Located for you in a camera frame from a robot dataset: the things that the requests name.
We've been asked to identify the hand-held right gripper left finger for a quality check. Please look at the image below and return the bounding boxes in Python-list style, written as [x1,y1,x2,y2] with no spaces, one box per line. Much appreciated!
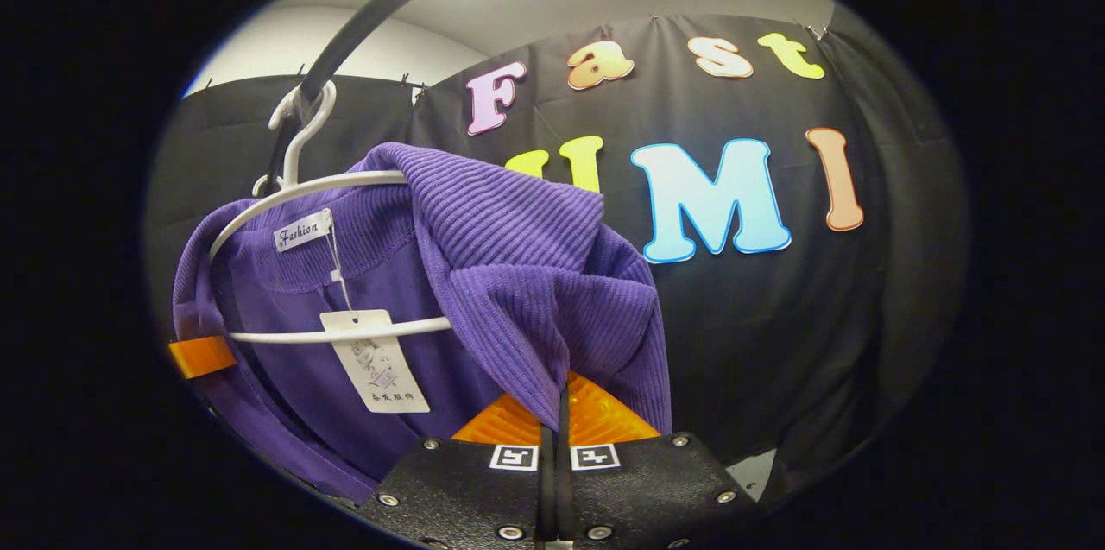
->
[354,393,558,550]

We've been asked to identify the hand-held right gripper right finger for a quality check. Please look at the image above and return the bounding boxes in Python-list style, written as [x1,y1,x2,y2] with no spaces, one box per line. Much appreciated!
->
[557,371,765,550]

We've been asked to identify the black metal clothes rack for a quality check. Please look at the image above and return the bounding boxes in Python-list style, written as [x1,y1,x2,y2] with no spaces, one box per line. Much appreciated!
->
[263,0,553,193]

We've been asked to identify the purple ribbed jacket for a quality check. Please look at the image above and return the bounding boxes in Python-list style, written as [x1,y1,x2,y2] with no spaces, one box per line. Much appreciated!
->
[171,142,674,506]

